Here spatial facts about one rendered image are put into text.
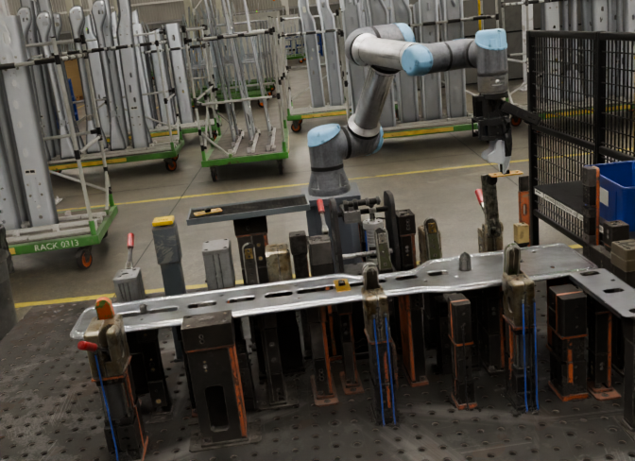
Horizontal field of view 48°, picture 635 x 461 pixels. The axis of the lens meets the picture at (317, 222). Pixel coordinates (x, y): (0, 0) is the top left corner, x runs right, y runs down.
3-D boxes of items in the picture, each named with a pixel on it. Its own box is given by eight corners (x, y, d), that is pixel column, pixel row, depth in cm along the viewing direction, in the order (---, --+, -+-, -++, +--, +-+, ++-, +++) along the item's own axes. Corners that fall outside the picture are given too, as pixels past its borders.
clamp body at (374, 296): (371, 431, 175) (359, 302, 166) (363, 405, 187) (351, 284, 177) (407, 425, 176) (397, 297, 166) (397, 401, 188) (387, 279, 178)
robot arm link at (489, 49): (490, 28, 180) (513, 27, 173) (493, 72, 184) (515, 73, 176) (466, 32, 177) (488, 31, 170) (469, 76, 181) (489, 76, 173)
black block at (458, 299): (455, 417, 178) (450, 310, 170) (444, 395, 188) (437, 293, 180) (487, 412, 178) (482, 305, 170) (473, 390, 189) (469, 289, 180)
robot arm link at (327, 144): (304, 164, 251) (300, 127, 247) (337, 158, 256) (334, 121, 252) (318, 169, 240) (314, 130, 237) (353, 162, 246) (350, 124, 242)
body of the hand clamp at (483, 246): (488, 343, 213) (484, 232, 203) (481, 333, 220) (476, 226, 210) (507, 340, 214) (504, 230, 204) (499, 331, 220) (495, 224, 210)
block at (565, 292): (558, 404, 178) (557, 301, 170) (540, 383, 188) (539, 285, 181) (594, 399, 178) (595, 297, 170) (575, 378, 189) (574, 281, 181)
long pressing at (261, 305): (63, 346, 174) (62, 340, 173) (84, 310, 195) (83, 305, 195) (604, 272, 183) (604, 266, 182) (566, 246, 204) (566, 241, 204)
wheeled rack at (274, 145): (291, 175, 805) (272, 15, 756) (203, 185, 804) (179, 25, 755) (290, 146, 989) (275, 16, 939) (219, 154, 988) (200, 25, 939)
